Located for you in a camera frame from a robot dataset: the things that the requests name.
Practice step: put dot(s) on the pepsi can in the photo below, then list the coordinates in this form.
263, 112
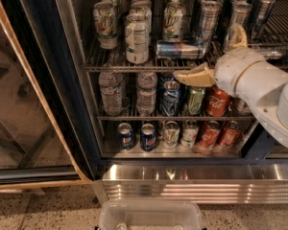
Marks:
125, 136
148, 137

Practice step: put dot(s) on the right 7up can bottom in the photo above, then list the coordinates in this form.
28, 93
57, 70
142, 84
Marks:
190, 130

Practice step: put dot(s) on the top wire shelf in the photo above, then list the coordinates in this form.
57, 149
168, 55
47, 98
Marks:
276, 31

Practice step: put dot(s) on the front middle 7up can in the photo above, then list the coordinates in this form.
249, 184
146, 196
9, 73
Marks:
137, 38

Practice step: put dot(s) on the right coke can bottom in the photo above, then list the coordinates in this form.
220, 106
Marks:
229, 135

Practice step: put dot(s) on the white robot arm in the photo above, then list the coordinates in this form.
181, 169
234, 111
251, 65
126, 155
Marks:
245, 74

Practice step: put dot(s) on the left pepsi can bottom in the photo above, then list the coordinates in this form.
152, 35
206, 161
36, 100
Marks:
125, 136

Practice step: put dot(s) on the middle wire shelf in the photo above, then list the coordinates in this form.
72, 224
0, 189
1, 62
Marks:
133, 115

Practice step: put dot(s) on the wire shelf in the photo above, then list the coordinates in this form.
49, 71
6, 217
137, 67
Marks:
133, 115
276, 31

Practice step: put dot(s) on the green can middle shelf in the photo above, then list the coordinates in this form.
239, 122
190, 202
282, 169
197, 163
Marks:
195, 99

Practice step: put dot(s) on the red coke can middle shelf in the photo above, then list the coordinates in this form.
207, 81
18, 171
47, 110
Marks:
217, 102

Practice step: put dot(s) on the blue pepsi can middle shelf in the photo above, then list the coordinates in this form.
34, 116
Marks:
170, 98

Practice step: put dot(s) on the water bottle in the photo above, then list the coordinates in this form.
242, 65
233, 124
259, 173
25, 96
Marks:
146, 92
111, 92

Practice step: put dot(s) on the left coke can bottom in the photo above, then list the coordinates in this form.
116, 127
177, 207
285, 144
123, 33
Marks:
209, 136

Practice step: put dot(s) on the front right 7up can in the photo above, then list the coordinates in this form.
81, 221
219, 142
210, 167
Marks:
174, 22

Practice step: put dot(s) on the coke can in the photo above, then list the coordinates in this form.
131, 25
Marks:
209, 136
229, 135

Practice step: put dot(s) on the left water bottle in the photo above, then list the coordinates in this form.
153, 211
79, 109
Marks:
111, 92

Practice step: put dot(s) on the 7up can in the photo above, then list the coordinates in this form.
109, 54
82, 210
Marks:
137, 38
174, 22
105, 25
171, 134
190, 130

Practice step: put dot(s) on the front left 7up can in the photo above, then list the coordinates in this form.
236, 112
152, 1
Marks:
105, 25

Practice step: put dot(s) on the silver can middle shelf right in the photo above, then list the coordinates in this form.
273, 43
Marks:
240, 108

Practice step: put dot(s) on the right pepsi can bottom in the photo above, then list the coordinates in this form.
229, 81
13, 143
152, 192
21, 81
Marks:
148, 137

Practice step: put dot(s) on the left 7up can bottom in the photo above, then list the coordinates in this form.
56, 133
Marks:
171, 134

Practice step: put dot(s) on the glass fridge door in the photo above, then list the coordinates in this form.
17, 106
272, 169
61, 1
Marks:
46, 137

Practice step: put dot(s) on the right water bottle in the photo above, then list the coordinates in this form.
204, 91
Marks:
146, 92

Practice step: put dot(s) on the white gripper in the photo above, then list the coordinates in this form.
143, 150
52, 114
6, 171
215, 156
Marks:
232, 68

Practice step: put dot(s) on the redbull can row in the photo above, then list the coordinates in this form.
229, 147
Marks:
239, 19
208, 20

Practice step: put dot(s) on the clear plastic bin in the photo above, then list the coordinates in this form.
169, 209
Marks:
150, 214

